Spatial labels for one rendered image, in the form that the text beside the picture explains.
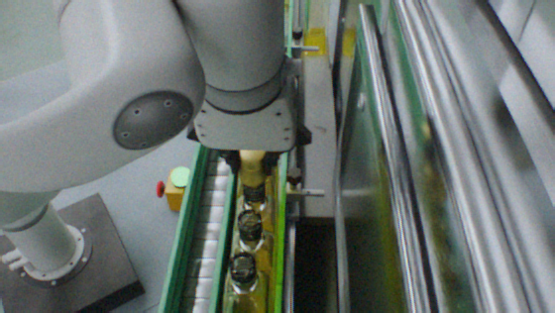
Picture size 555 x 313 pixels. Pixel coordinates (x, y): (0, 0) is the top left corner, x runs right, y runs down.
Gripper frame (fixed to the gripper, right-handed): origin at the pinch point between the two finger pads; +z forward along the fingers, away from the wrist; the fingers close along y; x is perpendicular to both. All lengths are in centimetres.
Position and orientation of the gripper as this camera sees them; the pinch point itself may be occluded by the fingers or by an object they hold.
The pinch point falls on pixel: (252, 156)
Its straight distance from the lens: 50.5
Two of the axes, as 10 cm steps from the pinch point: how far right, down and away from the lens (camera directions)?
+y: -10.0, -0.4, 0.3
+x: -0.5, 8.9, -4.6
